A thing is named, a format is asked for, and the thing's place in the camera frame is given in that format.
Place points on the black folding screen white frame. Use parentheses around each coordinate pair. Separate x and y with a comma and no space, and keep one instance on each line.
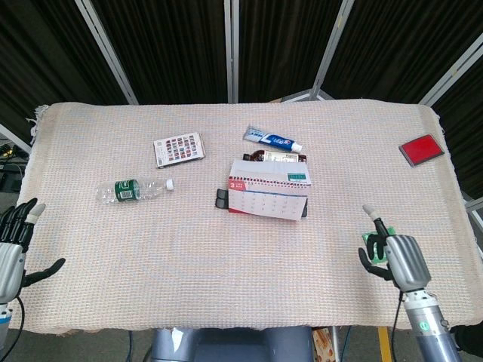
(170,49)

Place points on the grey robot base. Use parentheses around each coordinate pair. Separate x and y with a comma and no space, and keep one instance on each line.
(226,345)

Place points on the printed card box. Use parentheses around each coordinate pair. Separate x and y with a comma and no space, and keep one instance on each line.
(179,150)

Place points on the brown bottle white label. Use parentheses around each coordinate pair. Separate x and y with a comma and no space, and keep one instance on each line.
(275,155)

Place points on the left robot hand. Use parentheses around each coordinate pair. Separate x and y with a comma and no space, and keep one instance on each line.
(11,260)

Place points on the beige woven tablecloth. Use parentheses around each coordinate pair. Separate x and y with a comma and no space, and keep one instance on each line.
(226,271)

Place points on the blue white toothpaste tube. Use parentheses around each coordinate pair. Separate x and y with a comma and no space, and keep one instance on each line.
(269,138)

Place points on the orange patterned carton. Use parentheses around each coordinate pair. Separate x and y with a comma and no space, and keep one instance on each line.
(323,345)

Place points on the red stamp pad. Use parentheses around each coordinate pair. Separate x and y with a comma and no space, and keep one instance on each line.
(422,149)

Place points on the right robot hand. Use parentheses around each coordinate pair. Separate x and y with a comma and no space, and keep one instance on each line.
(407,260)

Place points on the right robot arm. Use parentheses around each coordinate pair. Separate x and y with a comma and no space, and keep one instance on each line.
(430,328)

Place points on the clear bottle green label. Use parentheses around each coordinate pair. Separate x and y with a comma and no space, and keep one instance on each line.
(126,189)

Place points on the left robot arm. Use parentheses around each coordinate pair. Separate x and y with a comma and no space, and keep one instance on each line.
(3,320)

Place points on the spiral desk calendar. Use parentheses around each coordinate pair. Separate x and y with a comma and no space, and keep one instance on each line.
(268,200)

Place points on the green packet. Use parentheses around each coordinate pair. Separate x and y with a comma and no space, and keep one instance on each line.
(376,258)

